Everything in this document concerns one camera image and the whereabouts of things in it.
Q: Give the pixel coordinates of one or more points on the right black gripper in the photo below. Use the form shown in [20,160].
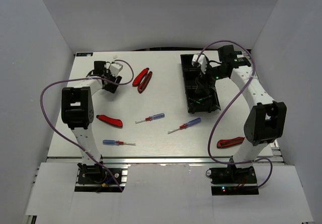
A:
[200,88]

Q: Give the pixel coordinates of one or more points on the blue handled screwdriver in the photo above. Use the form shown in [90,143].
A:
[151,118]
[186,125]
[116,142]

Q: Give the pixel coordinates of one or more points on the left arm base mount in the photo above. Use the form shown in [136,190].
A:
[97,180]

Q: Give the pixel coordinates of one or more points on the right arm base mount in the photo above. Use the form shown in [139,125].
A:
[233,181]

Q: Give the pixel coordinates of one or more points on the black three-compartment tray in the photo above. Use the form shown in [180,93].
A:
[190,74]

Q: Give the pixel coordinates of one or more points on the red box cutter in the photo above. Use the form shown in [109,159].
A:
[111,121]

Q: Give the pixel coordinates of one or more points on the blue label sticker left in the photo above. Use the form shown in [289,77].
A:
[84,54]

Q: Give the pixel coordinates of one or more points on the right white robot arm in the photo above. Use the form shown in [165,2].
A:
[265,122]

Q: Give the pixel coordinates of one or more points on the red black cutter right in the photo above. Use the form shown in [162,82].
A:
[226,143]

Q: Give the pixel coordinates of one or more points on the blue handled screwdriver bottom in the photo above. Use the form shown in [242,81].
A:
[116,142]

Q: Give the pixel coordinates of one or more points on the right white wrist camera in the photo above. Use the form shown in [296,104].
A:
[200,61]

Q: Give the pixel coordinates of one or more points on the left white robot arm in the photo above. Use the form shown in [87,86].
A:
[77,109]

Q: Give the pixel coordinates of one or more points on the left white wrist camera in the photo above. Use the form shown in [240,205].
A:
[115,68]

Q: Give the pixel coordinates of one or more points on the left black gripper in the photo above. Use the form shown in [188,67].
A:
[113,87]

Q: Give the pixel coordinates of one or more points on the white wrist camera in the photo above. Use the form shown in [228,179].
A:
[200,61]
[115,68]

